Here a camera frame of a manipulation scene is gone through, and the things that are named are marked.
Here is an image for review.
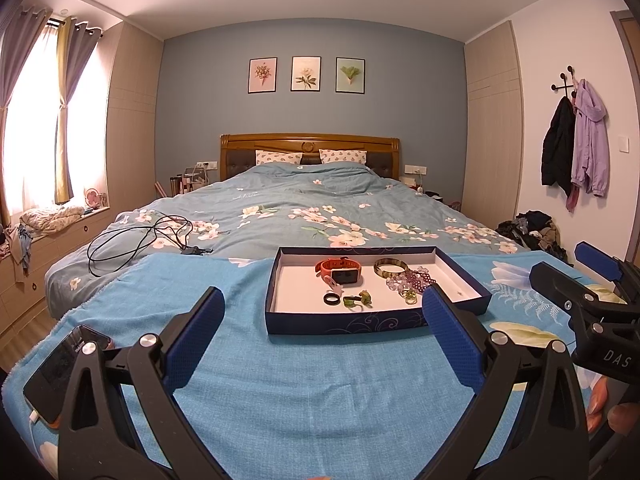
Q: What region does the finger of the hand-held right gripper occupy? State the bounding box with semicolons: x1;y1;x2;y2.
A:
574;241;640;304
529;261;609;341

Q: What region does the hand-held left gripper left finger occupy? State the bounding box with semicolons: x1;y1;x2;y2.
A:
57;286;227;480

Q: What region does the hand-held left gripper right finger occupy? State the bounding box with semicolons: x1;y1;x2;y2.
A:
421;283;591;480

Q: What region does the purple bead bracelet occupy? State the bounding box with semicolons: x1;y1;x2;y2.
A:
400;268;439;295

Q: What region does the green bead ring black band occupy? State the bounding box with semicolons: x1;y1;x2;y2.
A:
342;289;375;311

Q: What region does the brown tortoise bangle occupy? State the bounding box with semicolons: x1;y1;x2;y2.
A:
373;257;411;279

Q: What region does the red strap smartwatch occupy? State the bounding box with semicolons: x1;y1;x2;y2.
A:
314;256;362;286

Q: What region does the navy patterned box tray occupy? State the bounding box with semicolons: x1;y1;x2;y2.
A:
264;246;493;336

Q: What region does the person's right hand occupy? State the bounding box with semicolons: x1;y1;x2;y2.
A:
585;374;640;436

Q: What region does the dark clothes pile on floor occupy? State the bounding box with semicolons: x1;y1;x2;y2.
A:
497;209;569;262

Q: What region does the light blue towel blanket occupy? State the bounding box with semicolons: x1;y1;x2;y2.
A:
0;252;601;480

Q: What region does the black jacket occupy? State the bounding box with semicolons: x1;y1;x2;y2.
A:
541;95;576;199

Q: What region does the purple jacket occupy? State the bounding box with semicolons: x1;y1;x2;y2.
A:
567;78;610;214

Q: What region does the black smartphone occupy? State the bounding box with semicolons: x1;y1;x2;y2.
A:
22;324;114;426

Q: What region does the bedside clutter of bottles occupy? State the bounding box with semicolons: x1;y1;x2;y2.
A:
155;167;221;196

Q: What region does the window seat drawer cabinet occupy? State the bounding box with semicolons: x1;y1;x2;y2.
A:
0;205;119;341

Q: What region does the beige wardrobe by coat hook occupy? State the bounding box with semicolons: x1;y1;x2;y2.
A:
463;20;526;226

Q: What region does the floral blue duvet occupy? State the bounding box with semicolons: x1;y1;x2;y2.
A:
44;162;532;321

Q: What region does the crumpled blanket on window seat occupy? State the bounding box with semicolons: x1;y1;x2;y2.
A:
20;203;86;234

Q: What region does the wooden door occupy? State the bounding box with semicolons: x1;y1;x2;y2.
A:
609;9;640;133

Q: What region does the pile of colourful clothes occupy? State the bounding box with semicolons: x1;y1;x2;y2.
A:
0;221;37;282

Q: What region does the patterned white pillow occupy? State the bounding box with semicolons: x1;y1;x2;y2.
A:
255;149;304;166
319;149;369;165

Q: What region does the beige wardrobe by window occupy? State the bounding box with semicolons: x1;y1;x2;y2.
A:
102;22;166;211

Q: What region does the wooden bed headboard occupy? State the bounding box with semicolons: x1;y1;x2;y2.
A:
220;133;402;181

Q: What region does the yellow and grey curtain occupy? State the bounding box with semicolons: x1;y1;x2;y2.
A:
54;18;104;205

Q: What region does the pink flower framed picture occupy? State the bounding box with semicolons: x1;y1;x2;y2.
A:
248;57;278;94

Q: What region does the green leaf framed picture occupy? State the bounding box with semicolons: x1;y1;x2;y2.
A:
335;57;366;95

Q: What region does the white flower framed picture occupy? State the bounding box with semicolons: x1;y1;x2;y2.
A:
290;55;322;92

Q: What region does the black cable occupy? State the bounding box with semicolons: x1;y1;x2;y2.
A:
87;213;214;277

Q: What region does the black wall coat hook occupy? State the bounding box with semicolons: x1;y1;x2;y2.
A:
551;64;584;106

